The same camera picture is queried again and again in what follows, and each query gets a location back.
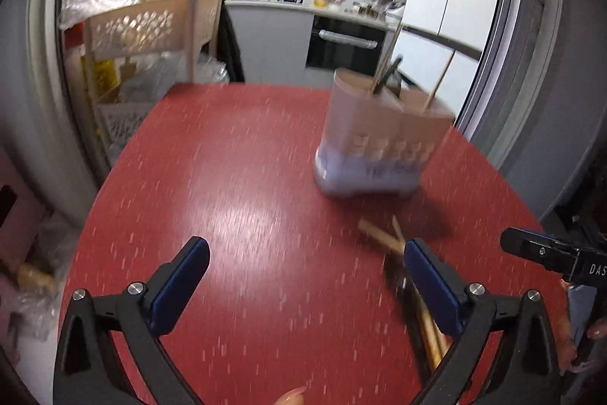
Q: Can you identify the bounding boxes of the blue patterned wooden chopstick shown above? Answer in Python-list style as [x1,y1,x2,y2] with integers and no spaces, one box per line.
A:
[391,214,450,368]

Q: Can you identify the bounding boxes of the beige plastic utensil holder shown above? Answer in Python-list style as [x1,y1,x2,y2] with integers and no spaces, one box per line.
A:
[314,69,455,197]

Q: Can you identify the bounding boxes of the black handled metal spoon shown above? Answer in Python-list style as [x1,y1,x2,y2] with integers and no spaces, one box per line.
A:
[370,55,402,96]

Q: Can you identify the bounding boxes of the plain wooden chopstick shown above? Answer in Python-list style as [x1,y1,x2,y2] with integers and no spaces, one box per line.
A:
[370,19,403,95]

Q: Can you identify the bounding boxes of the brown handled metal spoon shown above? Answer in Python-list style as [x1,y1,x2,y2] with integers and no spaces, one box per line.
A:
[383,254,432,386]

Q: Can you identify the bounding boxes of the tan wooden chopstick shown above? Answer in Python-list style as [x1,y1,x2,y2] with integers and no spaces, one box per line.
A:
[357,219,405,256]

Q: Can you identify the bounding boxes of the pink plastic stool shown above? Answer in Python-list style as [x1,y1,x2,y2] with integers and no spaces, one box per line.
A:
[0,148,49,278]

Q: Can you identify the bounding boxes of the black built-in oven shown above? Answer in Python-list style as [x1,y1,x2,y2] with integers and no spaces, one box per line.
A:
[305,16,386,76]

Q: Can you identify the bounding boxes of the beige perforated storage cart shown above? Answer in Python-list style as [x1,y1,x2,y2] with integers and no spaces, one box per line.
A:
[62,0,227,152]

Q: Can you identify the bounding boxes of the black hanging garment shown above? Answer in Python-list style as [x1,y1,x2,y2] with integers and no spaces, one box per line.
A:
[216,5,245,83]

